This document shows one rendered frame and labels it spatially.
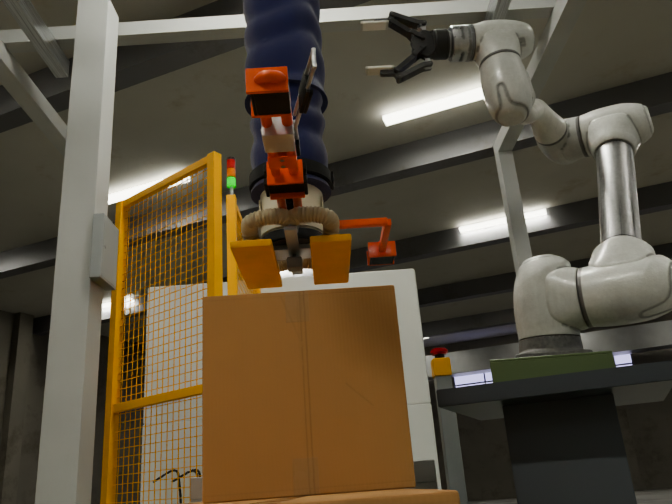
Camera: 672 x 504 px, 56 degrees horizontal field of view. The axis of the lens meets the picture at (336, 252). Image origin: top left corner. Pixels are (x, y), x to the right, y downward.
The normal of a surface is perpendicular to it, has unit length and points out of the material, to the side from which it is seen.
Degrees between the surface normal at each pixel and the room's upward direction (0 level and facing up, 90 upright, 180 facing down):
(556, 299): 93
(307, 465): 90
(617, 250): 63
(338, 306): 90
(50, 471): 90
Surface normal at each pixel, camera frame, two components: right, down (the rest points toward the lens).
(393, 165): -0.39, -0.29
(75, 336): -0.01, -0.35
